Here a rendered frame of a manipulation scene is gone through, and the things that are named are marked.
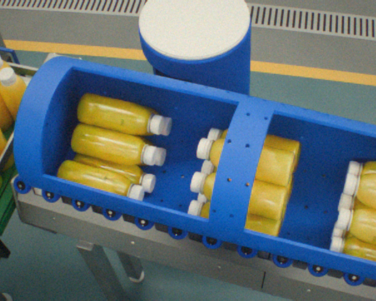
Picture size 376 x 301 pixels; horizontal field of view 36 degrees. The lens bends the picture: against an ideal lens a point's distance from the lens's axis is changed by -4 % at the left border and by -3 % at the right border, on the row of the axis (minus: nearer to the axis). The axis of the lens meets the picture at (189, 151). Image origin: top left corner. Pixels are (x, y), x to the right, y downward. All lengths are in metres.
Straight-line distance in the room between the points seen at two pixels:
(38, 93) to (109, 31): 1.83
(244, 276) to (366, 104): 1.52
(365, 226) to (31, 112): 0.66
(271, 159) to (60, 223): 0.56
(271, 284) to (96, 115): 0.52
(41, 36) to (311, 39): 1.33
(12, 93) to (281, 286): 0.76
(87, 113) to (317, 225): 0.53
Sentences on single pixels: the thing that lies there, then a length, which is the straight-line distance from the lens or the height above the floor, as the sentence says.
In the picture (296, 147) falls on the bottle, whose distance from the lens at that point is 1.16.
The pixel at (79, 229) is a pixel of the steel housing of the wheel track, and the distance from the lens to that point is 1.40.
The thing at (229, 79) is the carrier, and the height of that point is 0.93.
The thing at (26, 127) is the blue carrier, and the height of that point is 1.20.
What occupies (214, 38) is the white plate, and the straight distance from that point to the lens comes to 1.45.
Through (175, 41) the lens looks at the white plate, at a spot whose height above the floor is 1.04.
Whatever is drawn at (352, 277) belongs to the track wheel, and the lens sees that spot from 1.23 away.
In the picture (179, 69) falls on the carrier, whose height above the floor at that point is 0.99.
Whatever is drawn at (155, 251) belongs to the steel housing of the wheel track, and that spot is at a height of 0.87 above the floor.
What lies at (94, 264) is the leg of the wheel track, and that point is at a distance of 1.74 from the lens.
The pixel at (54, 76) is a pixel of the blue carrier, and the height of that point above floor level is 1.23.
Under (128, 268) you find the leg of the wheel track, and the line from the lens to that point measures 2.14.
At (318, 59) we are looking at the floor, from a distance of 2.81.
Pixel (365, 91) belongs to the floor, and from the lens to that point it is 2.73.
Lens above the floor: 2.10
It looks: 58 degrees down
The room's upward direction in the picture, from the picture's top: 7 degrees counter-clockwise
